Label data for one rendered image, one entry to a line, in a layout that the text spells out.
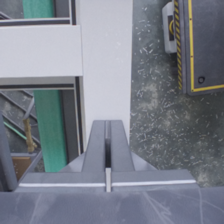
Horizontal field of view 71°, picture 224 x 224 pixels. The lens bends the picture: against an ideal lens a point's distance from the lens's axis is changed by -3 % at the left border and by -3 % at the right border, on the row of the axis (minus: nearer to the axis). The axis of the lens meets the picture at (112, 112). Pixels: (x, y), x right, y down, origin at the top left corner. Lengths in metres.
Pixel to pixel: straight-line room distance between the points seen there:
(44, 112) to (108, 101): 0.12
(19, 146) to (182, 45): 1.25
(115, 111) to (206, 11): 0.80
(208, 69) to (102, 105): 0.78
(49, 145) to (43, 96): 0.07
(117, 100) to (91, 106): 0.02
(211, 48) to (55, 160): 0.81
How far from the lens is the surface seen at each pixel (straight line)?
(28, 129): 1.00
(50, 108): 0.24
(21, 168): 1.09
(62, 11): 0.24
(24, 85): 0.23
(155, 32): 1.14
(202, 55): 0.88
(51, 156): 0.27
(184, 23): 0.85
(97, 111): 0.15
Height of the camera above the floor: 1.08
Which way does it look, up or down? 73 degrees down
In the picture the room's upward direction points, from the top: 174 degrees clockwise
